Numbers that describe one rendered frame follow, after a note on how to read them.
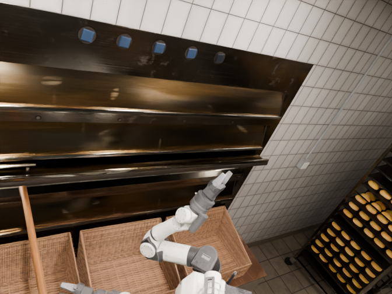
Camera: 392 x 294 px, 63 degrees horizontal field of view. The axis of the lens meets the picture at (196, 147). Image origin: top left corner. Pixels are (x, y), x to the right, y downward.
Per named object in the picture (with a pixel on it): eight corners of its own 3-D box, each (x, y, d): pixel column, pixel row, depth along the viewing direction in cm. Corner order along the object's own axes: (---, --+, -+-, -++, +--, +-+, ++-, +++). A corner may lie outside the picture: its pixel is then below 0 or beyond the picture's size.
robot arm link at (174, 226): (201, 208, 144) (179, 219, 150) (189, 205, 138) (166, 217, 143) (205, 221, 141) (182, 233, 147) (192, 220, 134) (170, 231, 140)
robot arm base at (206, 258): (199, 255, 155) (223, 258, 152) (194, 282, 147) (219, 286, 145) (194, 242, 144) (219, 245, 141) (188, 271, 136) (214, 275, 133)
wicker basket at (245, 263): (153, 240, 238) (164, 216, 224) (212, 226, 271) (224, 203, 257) (182, 300, 209) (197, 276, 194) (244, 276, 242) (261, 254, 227)
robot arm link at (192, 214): (202, 198, 144) (186, 215, 147) (187, 193, 136) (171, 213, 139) (215, 216, 137) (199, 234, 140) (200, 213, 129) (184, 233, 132)
